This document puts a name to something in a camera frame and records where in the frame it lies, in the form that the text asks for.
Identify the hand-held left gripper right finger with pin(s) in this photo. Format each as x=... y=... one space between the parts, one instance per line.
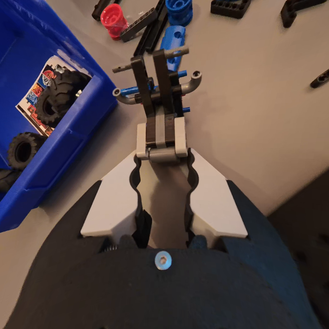
x=216 y=205

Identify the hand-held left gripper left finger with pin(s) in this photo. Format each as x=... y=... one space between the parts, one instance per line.
x=113 y=205

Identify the black toy chassis assembly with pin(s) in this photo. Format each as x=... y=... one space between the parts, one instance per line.
x=159 y=136

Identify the grey desk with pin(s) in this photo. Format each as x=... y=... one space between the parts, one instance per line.
x=244 y=102

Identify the blue tagged plastic bin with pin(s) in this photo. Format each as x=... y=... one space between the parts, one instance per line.
x=77 y=154

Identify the black rubber tire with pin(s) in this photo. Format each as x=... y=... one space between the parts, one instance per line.
x=7 y=180
x=36 y=141
x=61 y=97

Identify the black rubber tyres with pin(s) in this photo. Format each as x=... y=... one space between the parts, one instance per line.
x=33 y=95

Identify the black small L beam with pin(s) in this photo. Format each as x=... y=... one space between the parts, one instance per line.
x=320 y=79

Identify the blue flat panel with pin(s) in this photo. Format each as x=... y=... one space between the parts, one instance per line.
x=174 y=38

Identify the red wheel rim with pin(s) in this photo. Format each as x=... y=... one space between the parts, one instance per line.
x=113 y=20

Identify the black cylindrical panel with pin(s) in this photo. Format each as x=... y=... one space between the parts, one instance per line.
x=100 y=9

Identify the blue wheel rim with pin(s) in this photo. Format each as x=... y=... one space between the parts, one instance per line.
x=178 y=11

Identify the black large L beam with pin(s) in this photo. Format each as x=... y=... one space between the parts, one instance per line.
x=287 y=12

